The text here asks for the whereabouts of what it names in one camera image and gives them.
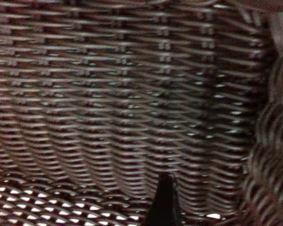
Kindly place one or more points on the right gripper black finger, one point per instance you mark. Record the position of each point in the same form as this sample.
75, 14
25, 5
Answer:
165, 207

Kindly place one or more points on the dark brown wicker basket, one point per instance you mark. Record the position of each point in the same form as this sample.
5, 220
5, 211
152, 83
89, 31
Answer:
122, 94

